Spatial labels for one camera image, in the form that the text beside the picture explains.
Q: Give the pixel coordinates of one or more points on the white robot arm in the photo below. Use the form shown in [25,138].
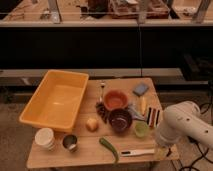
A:
[183,119]

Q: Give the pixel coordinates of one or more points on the small green cup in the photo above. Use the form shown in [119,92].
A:
[141,129]

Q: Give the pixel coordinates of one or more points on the dark purple bowl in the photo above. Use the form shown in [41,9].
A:
[120,120]

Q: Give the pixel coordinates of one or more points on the white paper cup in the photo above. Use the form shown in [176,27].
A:
[45,138]

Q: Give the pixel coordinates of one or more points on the dark grapes bunch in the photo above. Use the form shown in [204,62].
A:
[102,111]

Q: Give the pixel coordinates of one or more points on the grey cloth piece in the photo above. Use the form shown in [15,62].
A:
[134,113]

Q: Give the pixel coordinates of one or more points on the small metal cup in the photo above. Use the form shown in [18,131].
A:
[70,142]

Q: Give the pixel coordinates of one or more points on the orange ceramic bowl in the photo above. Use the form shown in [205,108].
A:
[115,99]

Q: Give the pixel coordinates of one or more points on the striped multicolour block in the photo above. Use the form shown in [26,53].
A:
[153,117]

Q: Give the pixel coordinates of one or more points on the wooden table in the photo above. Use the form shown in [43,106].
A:
[90,152]

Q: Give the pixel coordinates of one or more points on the green chili pepper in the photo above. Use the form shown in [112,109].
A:
[110,147]

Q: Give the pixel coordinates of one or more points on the blue sponge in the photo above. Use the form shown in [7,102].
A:
[140,89]

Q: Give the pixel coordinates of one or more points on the yellow plastic bin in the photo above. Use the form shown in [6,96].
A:
[56,102]

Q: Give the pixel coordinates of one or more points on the metal fork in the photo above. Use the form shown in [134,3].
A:
[102,86]

